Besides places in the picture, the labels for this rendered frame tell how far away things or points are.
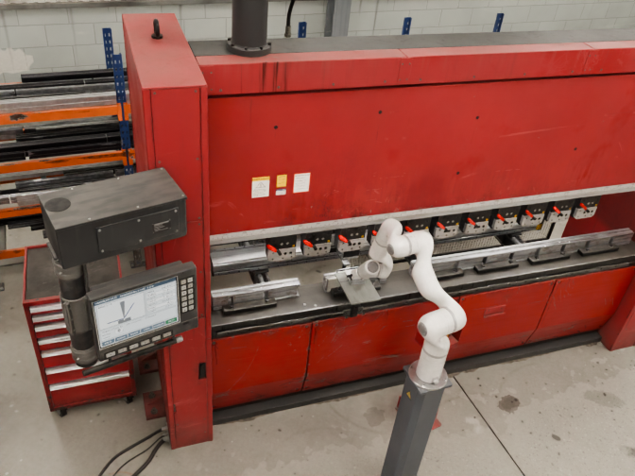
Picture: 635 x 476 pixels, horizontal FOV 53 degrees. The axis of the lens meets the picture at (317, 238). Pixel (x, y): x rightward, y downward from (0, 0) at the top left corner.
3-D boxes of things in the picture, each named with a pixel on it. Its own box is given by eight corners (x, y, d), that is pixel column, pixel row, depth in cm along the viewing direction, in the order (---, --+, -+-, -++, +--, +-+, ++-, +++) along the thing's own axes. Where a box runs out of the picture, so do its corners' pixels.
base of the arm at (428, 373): (454, 384, 305) (463, 359, 294) (420, 395, 298) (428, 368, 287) (434, 356, 319) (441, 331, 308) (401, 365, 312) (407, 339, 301)
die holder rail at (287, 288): (213, 310, 349) (213, 297, 343) (211, 303, 353) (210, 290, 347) (299, 297, 364) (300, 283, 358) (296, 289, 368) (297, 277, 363)
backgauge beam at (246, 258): (212, 278, 369) (212, 263, 363) (208, 263, 380) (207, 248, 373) (540, 229, 440) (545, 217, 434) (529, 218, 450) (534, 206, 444)
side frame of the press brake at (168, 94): (171, 450, 375) (141, 88, 238) (153, 347, 438) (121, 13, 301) (213, 441, 383) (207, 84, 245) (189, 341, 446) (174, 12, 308)
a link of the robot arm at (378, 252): (404, 235, 320) (386, 269, 343) (374, 230, 317) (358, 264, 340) (406, 249, 314) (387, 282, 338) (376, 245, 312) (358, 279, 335)
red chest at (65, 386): (53, 426, 381) (22, 305, 321) (52, 365, 418) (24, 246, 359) (139, 409, 397) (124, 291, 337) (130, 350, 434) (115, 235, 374)
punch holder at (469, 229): (463, 235, 376) (470, 212, 366) (456, 227, 382) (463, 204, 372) (485, 231, 380) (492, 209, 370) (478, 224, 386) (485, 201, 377)
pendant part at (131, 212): (83, 388, 272) (51, 229, 221) (67, 350, 288) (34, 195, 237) (194, 347, 296) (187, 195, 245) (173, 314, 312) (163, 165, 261)
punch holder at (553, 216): (547, 223, 394) (556, 201, 384) (540, 215, 400) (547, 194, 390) (567, 220, 399) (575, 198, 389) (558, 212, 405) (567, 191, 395)
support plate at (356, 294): (351, 305, 345) (351, 303, 344) (334, 274, 364) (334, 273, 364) (381, 299, 351) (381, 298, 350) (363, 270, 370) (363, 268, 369)
